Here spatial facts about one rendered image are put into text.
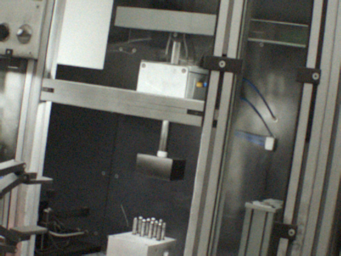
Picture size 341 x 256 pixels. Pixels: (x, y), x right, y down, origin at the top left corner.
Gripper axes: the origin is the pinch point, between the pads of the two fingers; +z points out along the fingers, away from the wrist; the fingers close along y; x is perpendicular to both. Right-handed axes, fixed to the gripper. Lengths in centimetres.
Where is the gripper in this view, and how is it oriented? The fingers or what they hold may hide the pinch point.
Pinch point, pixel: (33, 205)
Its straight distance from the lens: 129.8
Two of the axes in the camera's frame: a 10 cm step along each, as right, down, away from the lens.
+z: 4.7, 0.2, 8.8
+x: -8.7, -1.5, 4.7
